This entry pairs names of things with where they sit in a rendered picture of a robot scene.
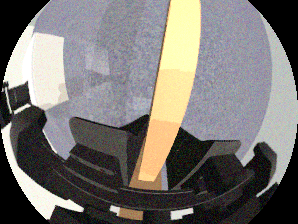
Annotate long light wooden rail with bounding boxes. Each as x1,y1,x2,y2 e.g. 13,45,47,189
138,0,201,181

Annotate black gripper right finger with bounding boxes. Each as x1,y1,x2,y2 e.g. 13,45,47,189
165,127,242,190

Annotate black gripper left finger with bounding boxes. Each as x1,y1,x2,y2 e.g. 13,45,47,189
69,115,149,186

